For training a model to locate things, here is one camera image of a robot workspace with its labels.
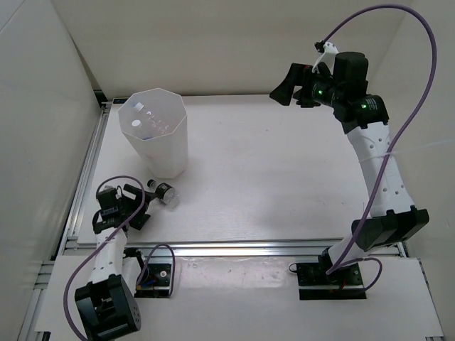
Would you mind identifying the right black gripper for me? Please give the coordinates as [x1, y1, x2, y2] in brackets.
[269, 64, 343, 109]

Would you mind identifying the black label small bottle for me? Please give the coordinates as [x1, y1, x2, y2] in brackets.
[147, 179, 180, 210]

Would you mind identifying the blue label plastic bottle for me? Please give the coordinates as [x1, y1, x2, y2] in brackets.
[131, 119, 156, 140]

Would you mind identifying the clear unlabelled plastic bottle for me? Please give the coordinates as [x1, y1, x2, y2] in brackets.
[134, 102, 170, 137]

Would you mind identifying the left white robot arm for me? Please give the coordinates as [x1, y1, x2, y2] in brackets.
[74, 184, 156, 340]

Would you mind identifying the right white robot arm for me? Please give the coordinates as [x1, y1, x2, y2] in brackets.
[269, 52, 429, 284]

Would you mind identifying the white octagonal plastic bin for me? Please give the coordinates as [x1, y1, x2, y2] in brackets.
[118, 88, 188, 178]

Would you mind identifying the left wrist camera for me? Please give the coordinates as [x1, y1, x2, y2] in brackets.
[96, 187, 117, 211]

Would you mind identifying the front aluminium rail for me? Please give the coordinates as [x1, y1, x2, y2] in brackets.
[62, 237, 400, 258]

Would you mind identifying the left aluminium rail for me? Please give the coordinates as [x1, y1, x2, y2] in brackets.
[50, 102, 111, 261]

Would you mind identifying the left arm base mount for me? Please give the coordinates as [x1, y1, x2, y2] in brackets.
[134, 262, 174, 298]

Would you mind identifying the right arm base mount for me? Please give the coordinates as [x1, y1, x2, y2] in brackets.
[289, 263, 366, 301]

